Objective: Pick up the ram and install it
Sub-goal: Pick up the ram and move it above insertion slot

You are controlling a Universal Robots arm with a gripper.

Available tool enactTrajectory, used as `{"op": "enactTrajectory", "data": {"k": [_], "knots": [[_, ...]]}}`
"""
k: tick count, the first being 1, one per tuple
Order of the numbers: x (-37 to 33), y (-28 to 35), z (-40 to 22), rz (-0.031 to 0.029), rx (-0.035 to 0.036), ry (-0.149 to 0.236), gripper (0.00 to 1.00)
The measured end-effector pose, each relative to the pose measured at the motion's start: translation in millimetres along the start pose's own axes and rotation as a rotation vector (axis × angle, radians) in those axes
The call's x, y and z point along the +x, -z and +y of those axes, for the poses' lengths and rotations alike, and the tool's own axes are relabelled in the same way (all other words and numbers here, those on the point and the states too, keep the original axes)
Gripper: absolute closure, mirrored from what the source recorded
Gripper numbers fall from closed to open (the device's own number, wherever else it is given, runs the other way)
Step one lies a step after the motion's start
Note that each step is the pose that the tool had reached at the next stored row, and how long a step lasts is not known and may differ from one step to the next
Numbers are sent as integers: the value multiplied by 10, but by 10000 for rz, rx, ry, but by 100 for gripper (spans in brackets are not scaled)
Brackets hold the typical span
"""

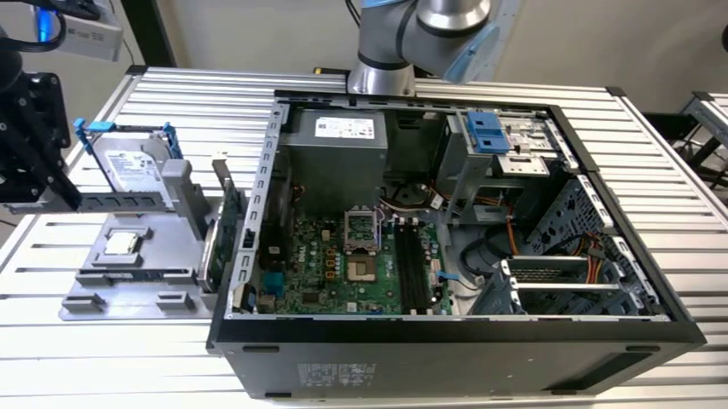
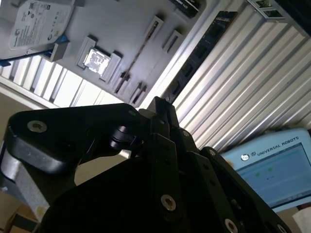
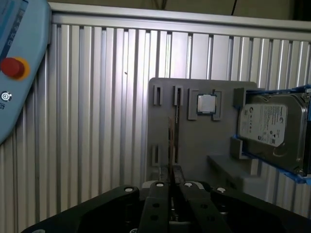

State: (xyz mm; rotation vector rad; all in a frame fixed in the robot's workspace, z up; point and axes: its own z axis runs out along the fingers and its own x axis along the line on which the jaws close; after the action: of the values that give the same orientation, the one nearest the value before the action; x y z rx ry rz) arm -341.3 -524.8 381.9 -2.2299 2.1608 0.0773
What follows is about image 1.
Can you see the grey plastic parts rack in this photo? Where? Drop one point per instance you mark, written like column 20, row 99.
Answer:
column 165, row 243

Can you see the RAM stick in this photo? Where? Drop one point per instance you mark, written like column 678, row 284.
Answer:
column 119, row 201
column 137, row 276

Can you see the perforated metal cage wall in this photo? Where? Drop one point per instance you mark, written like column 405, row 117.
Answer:
column 569, row 213

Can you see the silver CPU chip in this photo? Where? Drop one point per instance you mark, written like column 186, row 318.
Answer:
column 120, row 246

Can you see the black upright post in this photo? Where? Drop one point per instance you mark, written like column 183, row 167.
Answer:
column 151, row 34

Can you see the green motherboard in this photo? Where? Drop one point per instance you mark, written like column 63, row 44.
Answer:
column 318, row 281

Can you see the grey metal disk bay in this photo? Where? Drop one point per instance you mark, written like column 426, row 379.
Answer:
column 547, row 266

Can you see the silver metal drive plate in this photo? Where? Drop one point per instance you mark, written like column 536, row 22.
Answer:
column 520, row 166

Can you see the grey power supply unit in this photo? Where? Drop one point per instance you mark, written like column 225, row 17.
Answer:
column 336, row 170

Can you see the blue plastic drive latch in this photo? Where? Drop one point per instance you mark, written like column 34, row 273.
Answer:
column 486, row 132

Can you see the black PC case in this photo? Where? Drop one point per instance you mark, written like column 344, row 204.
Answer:
column 398, row 366

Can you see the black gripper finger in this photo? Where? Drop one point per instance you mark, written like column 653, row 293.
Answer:
column 46, row 111
column 18, row 179

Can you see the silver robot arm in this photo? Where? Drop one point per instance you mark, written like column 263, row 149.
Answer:
column 386, row 34

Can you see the black table corner cap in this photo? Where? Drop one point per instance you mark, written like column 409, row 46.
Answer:
column 137, row 70
column 615, row 91

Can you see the black RAM slot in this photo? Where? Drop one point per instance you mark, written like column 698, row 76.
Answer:
column 416, row 268
column 404, row 268
column 409, row 268

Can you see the teal expansion slot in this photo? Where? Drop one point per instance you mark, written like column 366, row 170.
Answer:
column 273, row 284

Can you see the CPU socket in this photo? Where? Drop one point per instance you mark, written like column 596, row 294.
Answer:
column 362, row 268

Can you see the neighbour metal slat table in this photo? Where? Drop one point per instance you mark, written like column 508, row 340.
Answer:
column 711, row 111

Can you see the small round internal speaker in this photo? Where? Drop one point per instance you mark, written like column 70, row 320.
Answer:
column 412, row 194

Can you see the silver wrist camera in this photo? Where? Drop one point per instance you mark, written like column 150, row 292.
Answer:
column 91, row 36

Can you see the green graphics card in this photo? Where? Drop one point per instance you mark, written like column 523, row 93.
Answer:
column 225, row 238

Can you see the grey metal drive cage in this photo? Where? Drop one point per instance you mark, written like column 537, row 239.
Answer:
column 461, row 179

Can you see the hard disk in blue carrier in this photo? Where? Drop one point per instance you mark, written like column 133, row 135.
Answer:
column 134, row 166

